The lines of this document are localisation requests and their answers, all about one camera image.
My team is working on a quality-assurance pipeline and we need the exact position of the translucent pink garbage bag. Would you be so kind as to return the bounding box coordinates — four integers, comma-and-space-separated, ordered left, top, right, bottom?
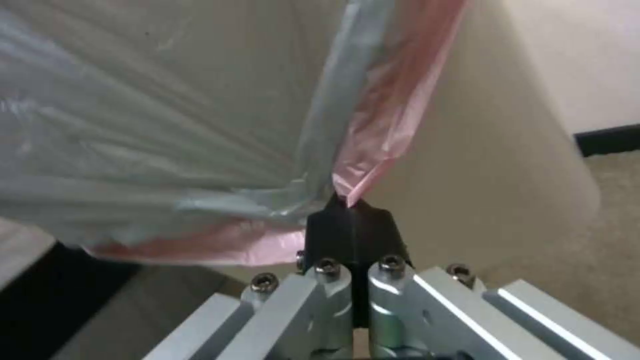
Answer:
0, 0, 474, 268

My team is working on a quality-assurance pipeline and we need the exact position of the black baseboard strip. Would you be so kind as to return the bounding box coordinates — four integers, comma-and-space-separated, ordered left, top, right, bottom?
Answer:
573, 123, 640, 158

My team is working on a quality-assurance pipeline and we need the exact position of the white trash can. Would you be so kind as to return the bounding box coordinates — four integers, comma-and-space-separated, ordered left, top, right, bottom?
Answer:
199, 0, 599, 297

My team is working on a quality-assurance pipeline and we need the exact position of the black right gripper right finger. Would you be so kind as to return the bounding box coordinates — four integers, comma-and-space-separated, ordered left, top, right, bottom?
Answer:
352, 198, 640, 360

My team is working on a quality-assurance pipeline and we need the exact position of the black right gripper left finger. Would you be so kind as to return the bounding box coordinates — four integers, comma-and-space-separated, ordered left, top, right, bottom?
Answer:
177, 193, 358, 360

